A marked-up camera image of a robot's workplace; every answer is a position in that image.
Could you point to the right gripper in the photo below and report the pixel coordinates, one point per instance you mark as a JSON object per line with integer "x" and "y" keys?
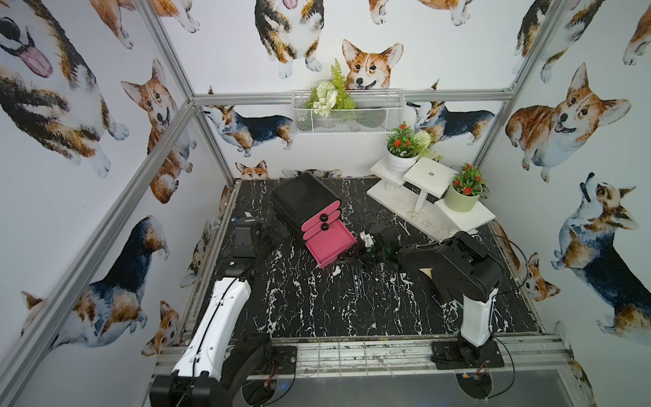
{"x": 358, "y": 254}

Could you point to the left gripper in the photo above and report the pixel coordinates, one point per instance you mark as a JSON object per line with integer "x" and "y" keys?
{"x": 244, "y": 224}

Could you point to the pink bottom drawer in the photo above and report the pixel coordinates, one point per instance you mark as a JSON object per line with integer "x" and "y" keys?
{"x": 327, "y": 245}

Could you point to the black drawer cabinet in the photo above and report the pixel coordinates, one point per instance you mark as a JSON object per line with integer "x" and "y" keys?
{"x": 299, "y": 199}

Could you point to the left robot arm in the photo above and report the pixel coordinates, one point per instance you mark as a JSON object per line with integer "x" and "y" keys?
{"x": 208, "y": 373}

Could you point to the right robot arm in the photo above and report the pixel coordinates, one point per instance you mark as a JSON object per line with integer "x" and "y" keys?
{"x": 460, "y": 268}

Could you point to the white tiered display stand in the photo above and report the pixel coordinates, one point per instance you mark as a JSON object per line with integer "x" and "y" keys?
{"x": 417, "y": 197}

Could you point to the green pot red flowers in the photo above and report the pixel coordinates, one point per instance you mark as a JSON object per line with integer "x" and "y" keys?
{"x": 465, "y": 189}

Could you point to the white pot red flowers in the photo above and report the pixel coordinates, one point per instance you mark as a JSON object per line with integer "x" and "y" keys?
{"x": 405, "y": 147}

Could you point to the green fern white flowers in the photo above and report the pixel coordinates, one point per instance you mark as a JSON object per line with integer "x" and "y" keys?
{"x": 331, "y": 95}

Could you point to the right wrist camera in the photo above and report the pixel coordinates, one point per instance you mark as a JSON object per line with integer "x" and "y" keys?
{"x": 367, "y": 239}

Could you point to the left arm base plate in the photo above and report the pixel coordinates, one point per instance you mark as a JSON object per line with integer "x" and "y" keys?
{"x": 272, "y": 360}

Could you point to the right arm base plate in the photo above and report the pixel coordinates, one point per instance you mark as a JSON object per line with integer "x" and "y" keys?
{"x": 459, "y": 355}

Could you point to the white wire wall basket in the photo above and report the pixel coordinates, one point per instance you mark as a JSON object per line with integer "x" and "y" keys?
{"x": 375, "y": 112}

